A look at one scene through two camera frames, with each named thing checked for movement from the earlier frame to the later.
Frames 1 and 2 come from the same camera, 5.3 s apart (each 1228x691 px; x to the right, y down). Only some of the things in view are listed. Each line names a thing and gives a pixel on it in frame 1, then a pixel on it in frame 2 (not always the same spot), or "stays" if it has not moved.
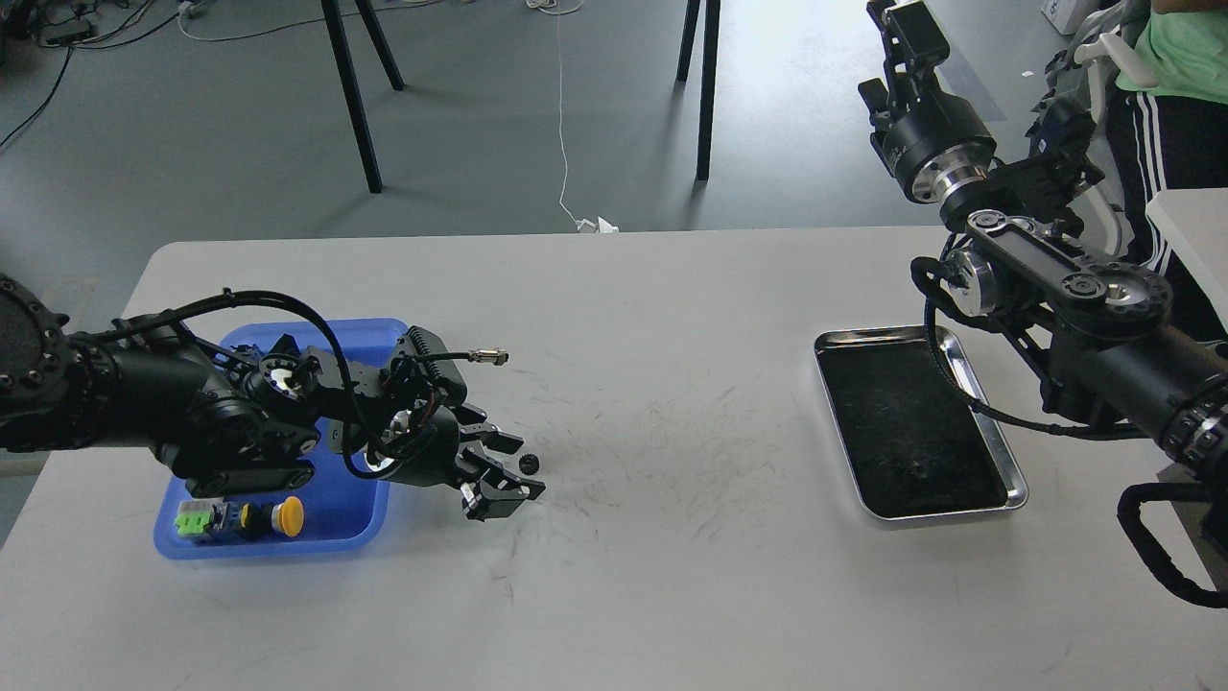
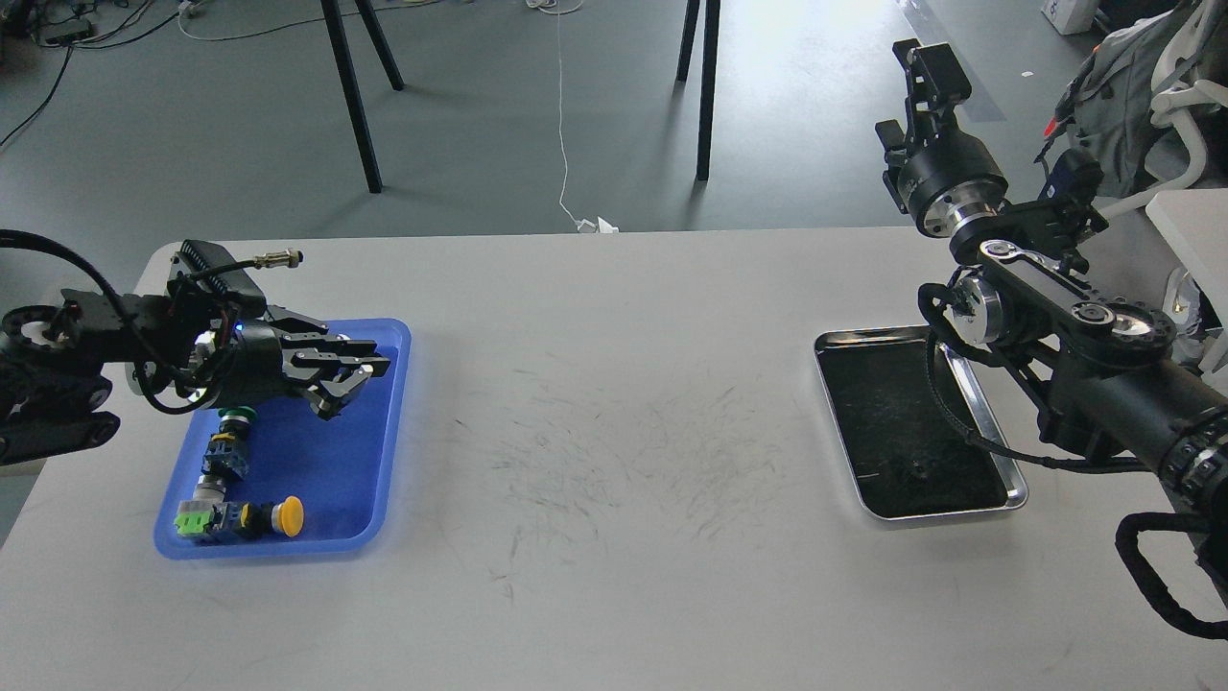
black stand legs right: (710, 60) stays
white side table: (1196, 222) stays
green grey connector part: (197, 516) stays
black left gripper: (421, 445) -> (257, 365)
